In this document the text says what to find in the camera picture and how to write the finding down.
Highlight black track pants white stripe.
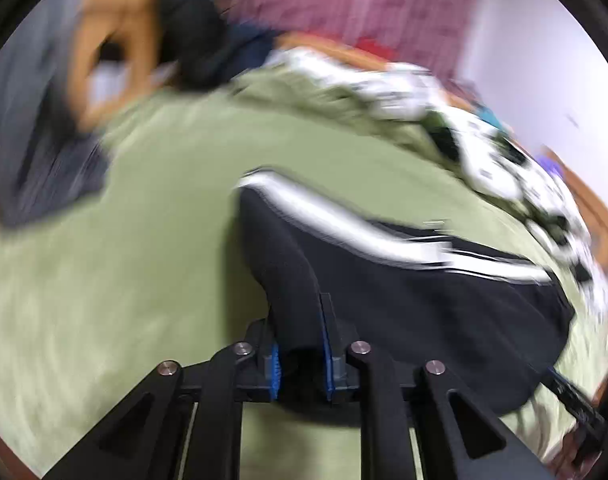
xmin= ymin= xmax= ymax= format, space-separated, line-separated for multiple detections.
xmin=238 ymin=169 xmax=575 ymax=415

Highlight green plush bed blanket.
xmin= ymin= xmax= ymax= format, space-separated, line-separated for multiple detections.
xmin=0 ymin=66 xmax=608 ymax=480

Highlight white floral quilt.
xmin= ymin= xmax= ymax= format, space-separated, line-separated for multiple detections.
xmin=270 ymin=47 xmax=608 ymax=318

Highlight grey denim jeans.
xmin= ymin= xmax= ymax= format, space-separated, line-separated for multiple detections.
xmin=0 ymin=0 xmax=109 ymax=228

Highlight teal patterned pillow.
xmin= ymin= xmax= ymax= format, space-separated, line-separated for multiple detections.
xmin=476 ymin=106 xmax=504 ymax=130

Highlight navy blue garment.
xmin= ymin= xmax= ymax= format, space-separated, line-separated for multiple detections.
xmin=220 ymin=22 xmax=283 ymax=80

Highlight maroon patterned curtain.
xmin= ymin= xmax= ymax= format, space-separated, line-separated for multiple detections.
xmin=232 ymin=0 xmax=475 ymax=81

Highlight black jacket on rail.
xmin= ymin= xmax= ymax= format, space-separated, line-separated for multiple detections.
xmin=156 ymin=0 xmax=232 ymax=90

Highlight wooden bed frame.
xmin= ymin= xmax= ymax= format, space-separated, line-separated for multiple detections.
xmin=0 ymin=0 xmax=608 ymax=271

